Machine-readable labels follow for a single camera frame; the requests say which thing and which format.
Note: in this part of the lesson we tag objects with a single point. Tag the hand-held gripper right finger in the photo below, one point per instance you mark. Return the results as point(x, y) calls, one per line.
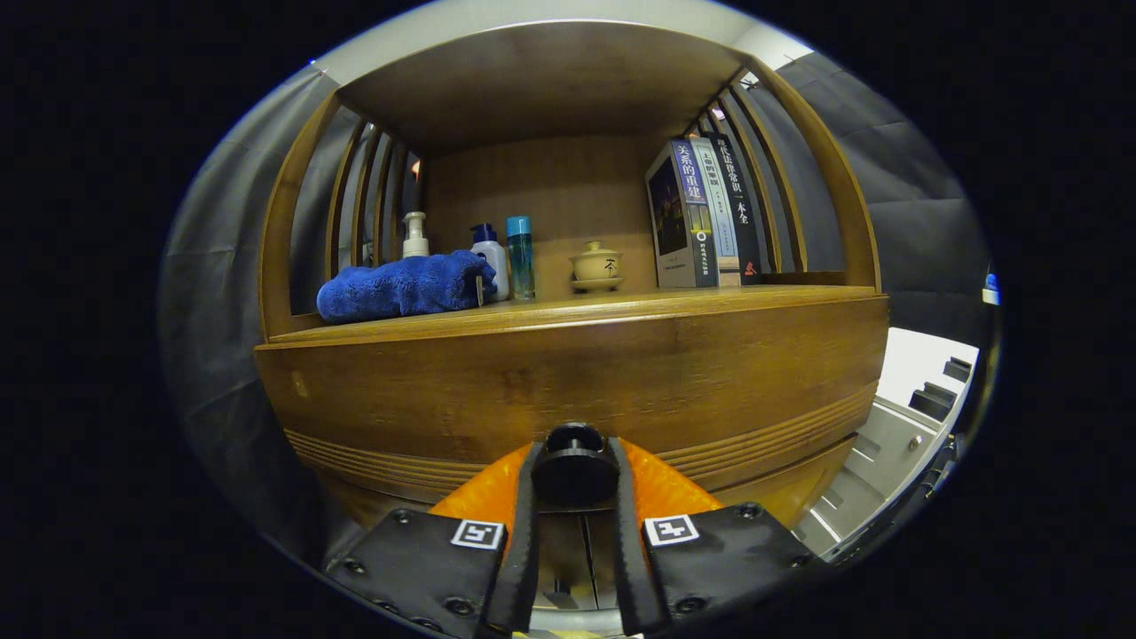
point(635, 577)

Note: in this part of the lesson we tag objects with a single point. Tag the white bottle with blue cap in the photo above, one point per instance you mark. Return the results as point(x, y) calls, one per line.
point(495, 262)

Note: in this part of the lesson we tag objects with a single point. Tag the wooden cabinet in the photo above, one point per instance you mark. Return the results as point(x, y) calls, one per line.
point(550, 186)

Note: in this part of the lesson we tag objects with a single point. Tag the teal blue bottle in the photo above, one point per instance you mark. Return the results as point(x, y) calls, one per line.
point(520, 262)

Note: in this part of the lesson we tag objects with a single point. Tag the white side cabinet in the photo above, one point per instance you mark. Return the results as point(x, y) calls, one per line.
point(914, 364)

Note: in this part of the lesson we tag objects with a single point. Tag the blue towel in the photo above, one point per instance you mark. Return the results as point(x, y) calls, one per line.
point(399, 288)

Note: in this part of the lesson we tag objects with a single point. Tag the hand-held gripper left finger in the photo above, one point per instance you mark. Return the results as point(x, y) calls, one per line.
point(519, 568)

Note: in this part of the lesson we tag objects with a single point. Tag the wooden countertop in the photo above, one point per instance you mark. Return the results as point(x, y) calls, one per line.
point(621, 306)

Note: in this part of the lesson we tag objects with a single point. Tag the book with white spine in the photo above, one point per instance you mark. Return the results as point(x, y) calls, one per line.
point(721, 222)

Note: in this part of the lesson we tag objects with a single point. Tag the book with black spine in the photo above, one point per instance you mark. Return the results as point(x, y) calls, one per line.
point(741, 213)

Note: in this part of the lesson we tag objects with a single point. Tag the beige lidded teacup with saucer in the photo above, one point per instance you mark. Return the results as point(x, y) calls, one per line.
point(595, 264)

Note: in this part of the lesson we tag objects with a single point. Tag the white pump bottle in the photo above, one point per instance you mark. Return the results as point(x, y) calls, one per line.
point(415, 244)

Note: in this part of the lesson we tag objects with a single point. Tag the book with blue spine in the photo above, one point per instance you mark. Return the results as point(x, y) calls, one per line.
point(679, 213)

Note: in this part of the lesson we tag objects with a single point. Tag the wooden drawer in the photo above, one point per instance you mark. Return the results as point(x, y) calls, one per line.
point(532, 373)

